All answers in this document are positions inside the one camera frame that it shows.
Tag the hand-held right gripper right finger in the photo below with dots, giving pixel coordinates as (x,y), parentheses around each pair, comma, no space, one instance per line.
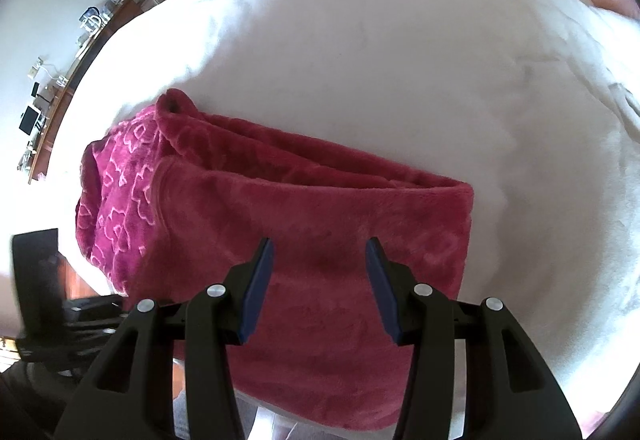
(382,290)

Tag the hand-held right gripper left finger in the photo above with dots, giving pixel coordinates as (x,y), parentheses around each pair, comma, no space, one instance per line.
(257,290)

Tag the red fleece pants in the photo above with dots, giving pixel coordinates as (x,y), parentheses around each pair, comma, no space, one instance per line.
(310,220)

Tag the wooden sideboard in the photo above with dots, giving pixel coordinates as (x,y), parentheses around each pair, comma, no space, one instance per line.
(65,93)

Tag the white blanket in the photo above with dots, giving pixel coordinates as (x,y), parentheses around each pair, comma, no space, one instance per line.
(375,45)

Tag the clear electric kettle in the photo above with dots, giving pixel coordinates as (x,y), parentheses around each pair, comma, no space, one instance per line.
(91,20)

